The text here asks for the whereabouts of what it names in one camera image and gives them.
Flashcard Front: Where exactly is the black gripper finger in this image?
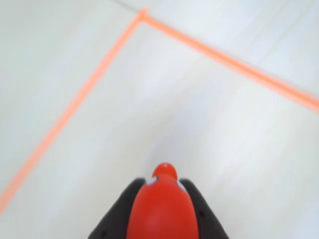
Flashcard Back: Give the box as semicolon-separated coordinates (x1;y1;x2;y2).
87;177;146;239
178;178;230;239

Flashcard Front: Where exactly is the red rubber duck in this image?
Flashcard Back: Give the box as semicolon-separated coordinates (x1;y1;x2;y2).
126;162;200;239

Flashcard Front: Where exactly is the orange tape line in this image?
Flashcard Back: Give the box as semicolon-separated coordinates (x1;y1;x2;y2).
0;8;150;217
139;8;319;112

